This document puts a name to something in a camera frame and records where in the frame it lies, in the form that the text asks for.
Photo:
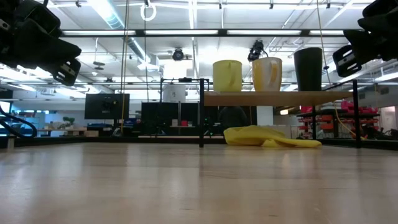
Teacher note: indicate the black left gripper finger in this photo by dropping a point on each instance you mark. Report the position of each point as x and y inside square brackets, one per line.
[66, 73]

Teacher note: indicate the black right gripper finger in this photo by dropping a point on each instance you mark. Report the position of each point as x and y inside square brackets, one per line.
[346, 60]

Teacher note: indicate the tall black cup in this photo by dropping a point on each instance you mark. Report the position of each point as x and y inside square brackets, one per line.
[308, 68]

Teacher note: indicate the yellow ceramic mug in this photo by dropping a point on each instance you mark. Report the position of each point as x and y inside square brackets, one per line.
[264, 77]

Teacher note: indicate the small pale yellow-green mug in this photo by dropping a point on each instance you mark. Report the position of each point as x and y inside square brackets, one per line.
[227, 79]

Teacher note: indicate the wooden shelf with black legs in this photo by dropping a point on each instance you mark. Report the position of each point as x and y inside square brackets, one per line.
[264, 98]

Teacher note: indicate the long ceiling light panel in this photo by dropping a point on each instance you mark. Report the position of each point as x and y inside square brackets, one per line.
[180, 32]
[99, 32]
[326, 32]
[264, 32]

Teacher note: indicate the shelving with red bins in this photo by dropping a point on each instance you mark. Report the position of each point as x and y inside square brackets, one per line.
[348, 107]

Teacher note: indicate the green potted plant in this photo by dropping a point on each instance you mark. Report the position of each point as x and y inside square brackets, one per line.
[67, 121]

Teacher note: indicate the black monitor screen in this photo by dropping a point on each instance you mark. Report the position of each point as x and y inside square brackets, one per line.
[107, 107]

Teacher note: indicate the wooden bench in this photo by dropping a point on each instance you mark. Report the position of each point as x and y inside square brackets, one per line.
[77, 132]

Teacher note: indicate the black ceiling beam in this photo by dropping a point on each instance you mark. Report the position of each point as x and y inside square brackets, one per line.
[140, 32]

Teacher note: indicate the white box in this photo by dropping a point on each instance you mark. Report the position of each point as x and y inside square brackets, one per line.
[265, 115]

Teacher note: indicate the white container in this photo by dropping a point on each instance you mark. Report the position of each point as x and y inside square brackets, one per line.
[174, 93]

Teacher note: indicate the yellow cloth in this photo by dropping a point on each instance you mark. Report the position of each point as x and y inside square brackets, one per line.
[252, 135]

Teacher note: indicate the person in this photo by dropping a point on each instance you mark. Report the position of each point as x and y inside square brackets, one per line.
[232, 116]

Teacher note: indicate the small red box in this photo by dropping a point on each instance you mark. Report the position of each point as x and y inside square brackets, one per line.
[184, 123]

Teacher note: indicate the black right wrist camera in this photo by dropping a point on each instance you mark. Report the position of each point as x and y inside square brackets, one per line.
[379, 15]

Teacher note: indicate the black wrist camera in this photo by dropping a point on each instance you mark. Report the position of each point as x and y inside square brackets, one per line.
[379, 15]
[40, 15]

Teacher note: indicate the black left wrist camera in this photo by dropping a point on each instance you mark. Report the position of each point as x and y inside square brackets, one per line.
[40, 15]

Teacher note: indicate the silver ventilation duct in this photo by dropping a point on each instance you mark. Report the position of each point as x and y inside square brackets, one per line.
[109, 15]

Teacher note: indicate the black table edge rail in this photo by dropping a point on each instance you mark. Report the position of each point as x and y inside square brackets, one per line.
[93, 140]

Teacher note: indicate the small grey post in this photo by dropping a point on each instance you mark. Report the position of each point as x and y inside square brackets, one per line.
[11, 143]

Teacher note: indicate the round black ceiling camera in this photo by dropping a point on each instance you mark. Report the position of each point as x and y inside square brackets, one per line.
[178, 55]

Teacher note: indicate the black metal rack frame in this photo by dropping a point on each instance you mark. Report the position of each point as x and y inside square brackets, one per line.
[185, 79]

